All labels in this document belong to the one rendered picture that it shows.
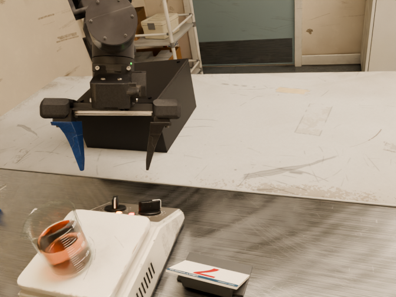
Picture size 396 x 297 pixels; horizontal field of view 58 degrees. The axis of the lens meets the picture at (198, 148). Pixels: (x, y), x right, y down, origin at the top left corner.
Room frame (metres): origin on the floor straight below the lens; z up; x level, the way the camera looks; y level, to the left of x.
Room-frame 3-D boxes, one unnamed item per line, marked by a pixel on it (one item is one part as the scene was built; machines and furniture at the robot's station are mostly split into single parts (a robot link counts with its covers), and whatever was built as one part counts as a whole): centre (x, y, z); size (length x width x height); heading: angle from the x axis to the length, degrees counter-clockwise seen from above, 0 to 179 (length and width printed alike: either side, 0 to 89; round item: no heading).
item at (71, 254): (0.28, 0.16, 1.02); 0.06 x 0.05 x 0.08; 140
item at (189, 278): (0.29, 0.01, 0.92); 0.09 x 0.06 x 0.04; 63
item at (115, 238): (0.30, 0.15, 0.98); 0.12 x 0.12 x 0.01; 68
